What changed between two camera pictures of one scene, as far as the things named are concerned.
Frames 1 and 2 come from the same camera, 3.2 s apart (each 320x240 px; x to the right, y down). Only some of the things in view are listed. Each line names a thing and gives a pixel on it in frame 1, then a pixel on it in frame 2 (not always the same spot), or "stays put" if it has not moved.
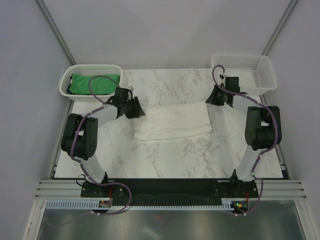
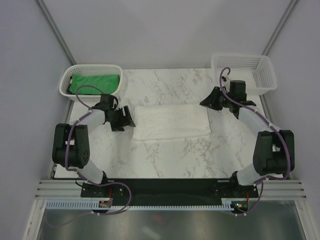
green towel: (79, 83) stays put
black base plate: (129, 192) stays put
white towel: (173, 121) stays put
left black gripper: (137, 112) -> (125, 121)
